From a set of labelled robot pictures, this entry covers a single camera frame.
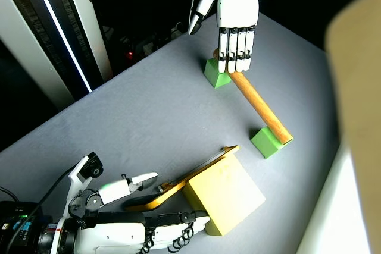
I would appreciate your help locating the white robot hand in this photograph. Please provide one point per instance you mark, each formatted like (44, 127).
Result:
(238, 4)
(119, 236)

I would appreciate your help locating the round wooden dowel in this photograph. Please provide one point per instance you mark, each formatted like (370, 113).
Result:
(256, 99)

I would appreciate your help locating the green block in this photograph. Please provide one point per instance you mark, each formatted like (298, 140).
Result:
(217, 80)
(265, 144)

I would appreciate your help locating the large pale yellow block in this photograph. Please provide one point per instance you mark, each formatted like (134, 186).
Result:
(226, 194)

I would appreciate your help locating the grey table cloth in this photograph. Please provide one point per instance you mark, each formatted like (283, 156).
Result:
(149, 123)

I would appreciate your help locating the blurred tan board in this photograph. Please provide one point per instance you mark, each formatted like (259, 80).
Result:
(357, 87)

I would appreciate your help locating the white column with light strip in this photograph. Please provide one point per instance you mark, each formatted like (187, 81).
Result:
(86, 28)

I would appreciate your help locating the blurred white panel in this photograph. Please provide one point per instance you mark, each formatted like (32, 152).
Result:
(330, 215)

